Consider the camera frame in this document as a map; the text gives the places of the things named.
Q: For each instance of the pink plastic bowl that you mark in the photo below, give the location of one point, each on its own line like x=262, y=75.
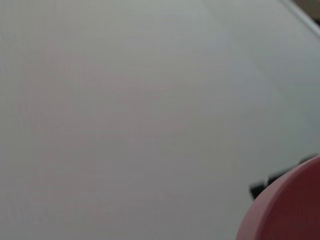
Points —
x=287, y=207

